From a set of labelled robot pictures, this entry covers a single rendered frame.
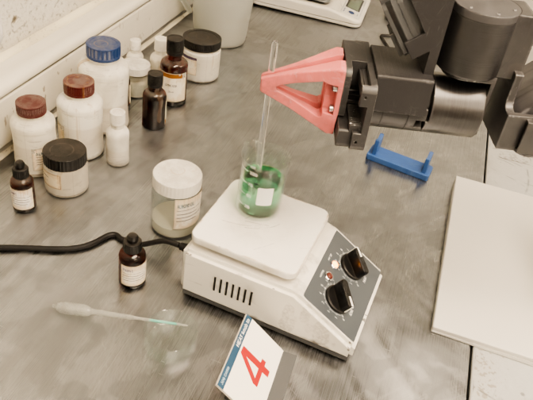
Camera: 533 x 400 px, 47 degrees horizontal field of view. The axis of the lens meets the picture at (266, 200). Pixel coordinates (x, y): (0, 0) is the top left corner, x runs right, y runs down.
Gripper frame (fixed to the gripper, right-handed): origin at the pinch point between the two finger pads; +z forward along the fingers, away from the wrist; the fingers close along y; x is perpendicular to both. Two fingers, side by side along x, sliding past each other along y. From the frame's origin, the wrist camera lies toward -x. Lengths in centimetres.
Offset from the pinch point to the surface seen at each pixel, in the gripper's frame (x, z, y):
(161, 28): 23, 21, -62
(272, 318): 22.6, -3.2, 8.7
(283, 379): 24.6, -4.7, 14.6
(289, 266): 16.2, -4.2, 7.3
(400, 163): 24.5, -21.7, -26.6
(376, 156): 24.4, -18.1, -27.7
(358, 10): 23, -19, -85
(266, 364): 23.6, -2.9, 13.8
